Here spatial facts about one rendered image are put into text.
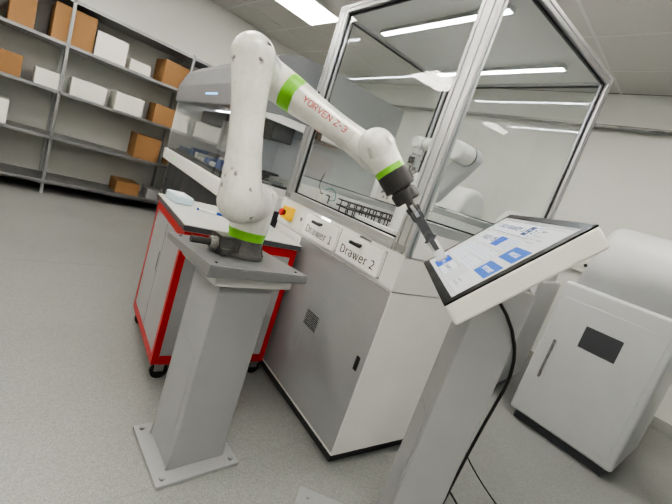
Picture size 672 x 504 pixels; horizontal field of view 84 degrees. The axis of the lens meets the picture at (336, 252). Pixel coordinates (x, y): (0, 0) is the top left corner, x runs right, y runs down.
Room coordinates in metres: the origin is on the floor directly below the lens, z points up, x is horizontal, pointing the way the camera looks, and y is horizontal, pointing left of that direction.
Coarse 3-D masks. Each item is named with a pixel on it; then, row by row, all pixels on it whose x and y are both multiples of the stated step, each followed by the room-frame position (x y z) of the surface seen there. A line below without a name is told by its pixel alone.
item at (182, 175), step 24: (192, 72) 3.64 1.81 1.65; (216, 72) 2.96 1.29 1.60; (312, 72) 2.49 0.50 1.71; (192, 96) 3.23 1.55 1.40; (216, 96) 2.71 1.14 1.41; (288, 120) 2.46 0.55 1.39; (168, 168) 3.72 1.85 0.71; (192, 168) 2.82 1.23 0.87; (192, 192) 2.94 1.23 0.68; (216, 192) 2.31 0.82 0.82
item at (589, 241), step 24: (528, 216) 1.05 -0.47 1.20; (576, 240) 0.70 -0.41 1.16; (600, 240) 0.69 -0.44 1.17; (528, 264) 0.71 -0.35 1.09; (552, 264) 0.70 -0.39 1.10; (576, 264) 0.70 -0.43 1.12; (480, 288) 0.71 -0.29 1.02; (504, 288) 0.71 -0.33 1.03; (528, 288) 0.70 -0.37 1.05; (456, 312) 0.71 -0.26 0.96; (480, 312) 0.71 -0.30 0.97
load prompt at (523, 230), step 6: (504, 222) 1.14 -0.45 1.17; (510, 222) 1.10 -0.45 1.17; (516, 222) 1.06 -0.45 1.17; (498, 228) 1.11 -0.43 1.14; (504, 228) 1.07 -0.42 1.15; (510, 228) 1.03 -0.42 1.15; (516, 228) 0.99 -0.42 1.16; (522, 228) 0.96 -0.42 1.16; (528, 228) 0.93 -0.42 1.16; (534, 228) 0.90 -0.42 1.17; (540, 228) 0.87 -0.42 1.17; (516, 234) 0.93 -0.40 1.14; (522, 234) 0.90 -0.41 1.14; (528, 234) 0.88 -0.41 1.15; (534, 234) 0.85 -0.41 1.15
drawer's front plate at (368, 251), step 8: (344, 232) 1.64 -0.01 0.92; (344, 240) 1.63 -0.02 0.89; (352, 240) 1.59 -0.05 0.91; (360, 240) 1.55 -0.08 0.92; (336, 248) 1.65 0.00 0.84; (352, 248) 1.57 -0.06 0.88; (360, 248) 1.53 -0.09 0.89; (368, 248) 1.50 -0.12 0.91; (376, 248) 1.46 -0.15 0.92; (344, 256) 1.60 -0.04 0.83; (352, 256) 1.56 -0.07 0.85; (368, 256) 1.49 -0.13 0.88; (376, 256) 1.45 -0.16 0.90; (384, 256) 1.43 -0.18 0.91; (360, 264) 1.51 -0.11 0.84; (368, 264) 1.47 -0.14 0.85; (376, 264) 1.44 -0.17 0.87; (368, 272) 1.46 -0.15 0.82; (376, 272) 1.43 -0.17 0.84
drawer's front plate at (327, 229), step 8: (312, 216) 1.86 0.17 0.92; (304, 224) 1.90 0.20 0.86; (312, 224) 1.84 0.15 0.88; (328, 224) 1.74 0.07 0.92; (304, 232) 1.88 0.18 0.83; (312, 232) 1.83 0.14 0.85; (320, 232) 1.78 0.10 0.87; (328, 232) 1.73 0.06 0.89; (336, 232) 1.68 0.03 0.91; (320, 240) 1.76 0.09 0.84; (328, 240) 1.71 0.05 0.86; (336, 240) 1.68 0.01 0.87; (328, 248) 1.70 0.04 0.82
